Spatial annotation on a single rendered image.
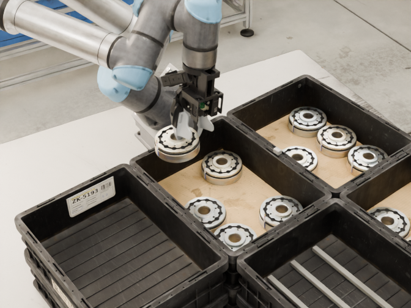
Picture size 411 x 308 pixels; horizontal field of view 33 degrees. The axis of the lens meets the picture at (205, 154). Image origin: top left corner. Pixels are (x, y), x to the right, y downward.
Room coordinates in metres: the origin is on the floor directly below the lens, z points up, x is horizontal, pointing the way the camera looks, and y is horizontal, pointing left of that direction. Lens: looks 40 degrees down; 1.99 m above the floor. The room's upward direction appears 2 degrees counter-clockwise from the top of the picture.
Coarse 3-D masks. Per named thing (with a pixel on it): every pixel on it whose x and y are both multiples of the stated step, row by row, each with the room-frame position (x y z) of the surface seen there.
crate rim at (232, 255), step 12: (216, 120) 1.40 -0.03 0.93; (228, 120) 1.40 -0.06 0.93; (240, 132) 1.35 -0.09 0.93; (264, 144) 1.30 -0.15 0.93; (144, 156) 1.27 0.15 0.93; (276, 156) 1.25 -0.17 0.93; (288, 168) 1.21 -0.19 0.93; (312, 180) 1.17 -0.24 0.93; (168, 192) 1.14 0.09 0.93; (324, 192) 1.12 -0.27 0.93; (180, 204) 1.10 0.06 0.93; (312, 204) 1.09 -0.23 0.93; (192, 216) 1.06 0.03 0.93; (300, 216) 1.05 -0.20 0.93; (204, 228) 1.02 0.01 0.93; (276, 228) 1.02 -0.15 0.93; (216, 240) 0.99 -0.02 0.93; (252, 240) 0.98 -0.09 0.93; (228, 252) 0.95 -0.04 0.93; (240, 252) 0.95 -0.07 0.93
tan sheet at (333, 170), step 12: (276, 120) 1.53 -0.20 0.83; (288, 120) 1.52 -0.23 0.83; (264, 132) 1.47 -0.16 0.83; (276, 132) 1.47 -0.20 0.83; (288, 132) 1.47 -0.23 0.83; (276, 144) 1.42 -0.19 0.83; (288, 144) 1.42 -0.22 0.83; (300, 144) 1.42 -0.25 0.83; (312, 144) 1.42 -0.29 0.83; (360, 144) 1.41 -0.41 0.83; (324, 156) 1.36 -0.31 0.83; (324, 168) 1.32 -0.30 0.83; (336, 168) 1.32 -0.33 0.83; (324, 180) 1.27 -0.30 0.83; (336, 180) 1.27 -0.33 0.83; (348, 180) 1.27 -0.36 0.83
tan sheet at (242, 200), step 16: (176, 176) 1.30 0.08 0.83; (192, 176) 1.30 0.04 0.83; (256, 176) 1.29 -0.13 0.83; (176, 192) 1.24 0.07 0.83; (192, 192) 1.24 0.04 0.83; (208, 192) 1.24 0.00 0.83; (224, 192) 1.24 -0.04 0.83; (240, 192) 1.24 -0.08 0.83; (256, 192) 1.23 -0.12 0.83; (272, 192) 1.23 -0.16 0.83; (240, 208) 1.18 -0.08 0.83; (256, 208) 1.18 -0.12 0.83; (256, 224) 1.12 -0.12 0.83
